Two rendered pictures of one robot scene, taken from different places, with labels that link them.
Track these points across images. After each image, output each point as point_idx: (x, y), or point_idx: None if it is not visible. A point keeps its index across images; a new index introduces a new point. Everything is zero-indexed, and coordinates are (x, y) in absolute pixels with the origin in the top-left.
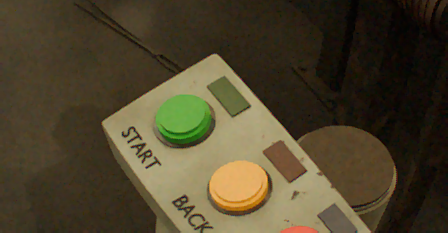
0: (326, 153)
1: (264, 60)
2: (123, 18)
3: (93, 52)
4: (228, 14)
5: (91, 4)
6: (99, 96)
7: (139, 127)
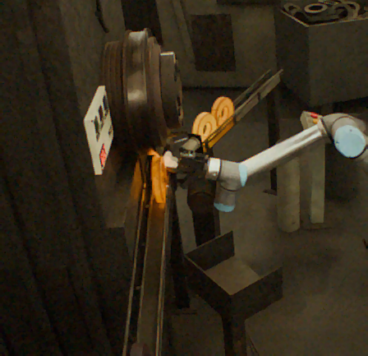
0: None
1: (204, 318)
2: (247, 353)
3: (270, 338)
4: (200, 343)
5: None
6: (278, 317)
7: None
